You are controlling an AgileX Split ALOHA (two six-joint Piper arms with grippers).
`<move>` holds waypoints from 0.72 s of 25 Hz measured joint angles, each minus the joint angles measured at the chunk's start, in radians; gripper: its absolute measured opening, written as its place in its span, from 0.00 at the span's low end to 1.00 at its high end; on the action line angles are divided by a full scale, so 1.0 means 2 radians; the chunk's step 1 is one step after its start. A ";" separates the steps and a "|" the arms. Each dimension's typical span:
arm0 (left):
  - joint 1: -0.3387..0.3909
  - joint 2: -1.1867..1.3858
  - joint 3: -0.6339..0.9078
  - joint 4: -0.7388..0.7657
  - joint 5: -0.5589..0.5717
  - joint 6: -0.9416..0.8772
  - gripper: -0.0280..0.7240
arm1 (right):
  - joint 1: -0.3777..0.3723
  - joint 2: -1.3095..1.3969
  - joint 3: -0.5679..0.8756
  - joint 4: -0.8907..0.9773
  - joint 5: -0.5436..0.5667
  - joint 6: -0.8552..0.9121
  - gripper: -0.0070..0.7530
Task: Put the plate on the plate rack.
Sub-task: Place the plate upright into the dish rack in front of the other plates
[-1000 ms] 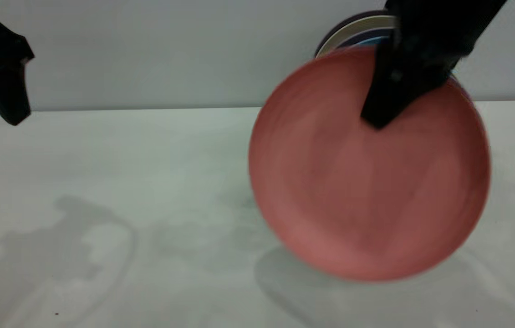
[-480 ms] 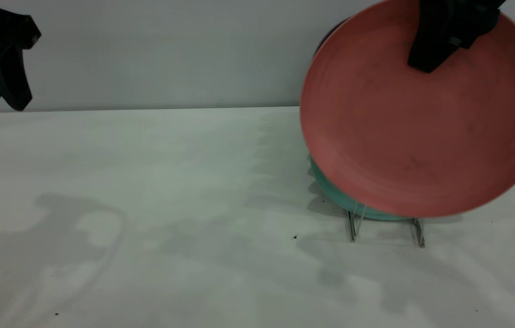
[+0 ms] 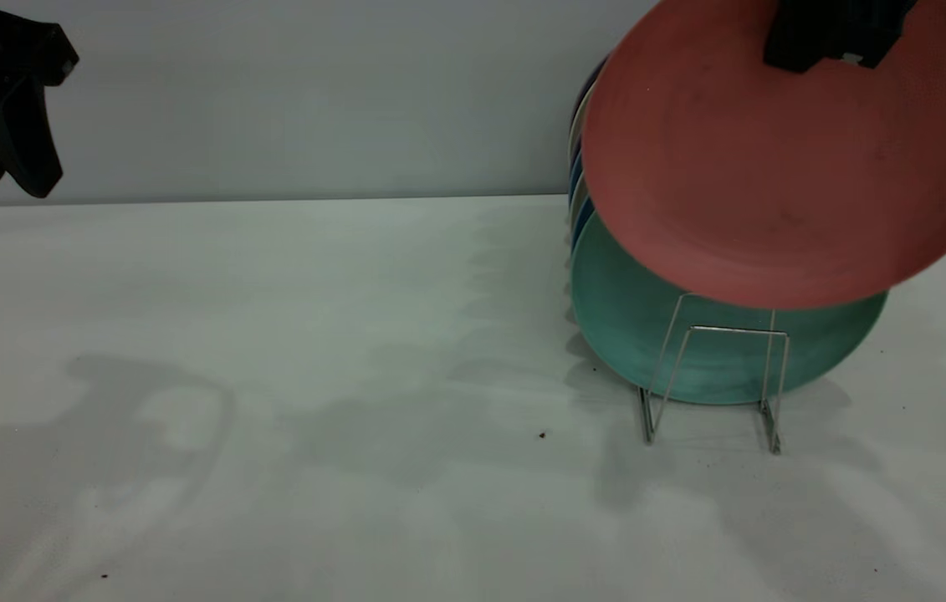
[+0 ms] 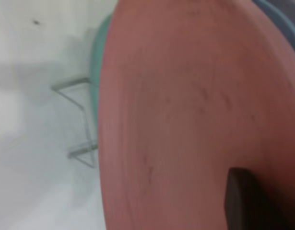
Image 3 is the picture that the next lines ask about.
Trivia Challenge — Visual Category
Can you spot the green round plate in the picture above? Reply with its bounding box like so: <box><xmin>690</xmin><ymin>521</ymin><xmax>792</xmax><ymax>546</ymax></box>
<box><xmin>570</xmin><ymin>211</ymin><xmax>889</xmax><ymax>406</ymax></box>

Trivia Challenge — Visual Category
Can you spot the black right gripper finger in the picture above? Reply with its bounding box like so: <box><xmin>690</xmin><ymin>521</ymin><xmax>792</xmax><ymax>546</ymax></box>
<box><xmin>764</xmin><ymin>0</ymin><xmax>918</xmax><ymax>73</ymax></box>

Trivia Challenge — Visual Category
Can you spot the pink round plate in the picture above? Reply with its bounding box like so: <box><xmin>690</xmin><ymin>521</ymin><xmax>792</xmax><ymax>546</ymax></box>
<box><xmin>581</xmin><ymin>0</ymin><xmax>946</xmax><ymax>311</ymax></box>

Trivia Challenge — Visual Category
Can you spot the blue plate light rim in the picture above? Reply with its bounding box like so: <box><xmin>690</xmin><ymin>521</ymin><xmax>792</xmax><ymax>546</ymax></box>
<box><xmin>570</xmin><ymin>196</ymin><xmax>596</xmax><ymax>252</ymax></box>

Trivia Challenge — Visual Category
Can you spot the cream beige round plate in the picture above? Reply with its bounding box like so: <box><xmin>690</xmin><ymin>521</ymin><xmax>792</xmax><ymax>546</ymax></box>
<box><xmin>569</xmin><ymin>84</ymin><xmax>596</xmax><ymax>156</ymax></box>

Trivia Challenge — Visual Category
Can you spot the metal wire plate rack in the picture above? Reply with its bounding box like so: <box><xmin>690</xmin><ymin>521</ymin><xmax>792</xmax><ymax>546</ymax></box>
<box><xmin>638</xmin><ymin>291</ymin><xmax>791</xmax><ymax>457</ymax></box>

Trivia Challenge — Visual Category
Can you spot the dark brown round plate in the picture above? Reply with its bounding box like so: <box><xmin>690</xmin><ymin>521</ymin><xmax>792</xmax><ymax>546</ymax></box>
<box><xmin>573</xmin><ymin>54</ymin><xmax>612</xmax><ymax>118</ymax></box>

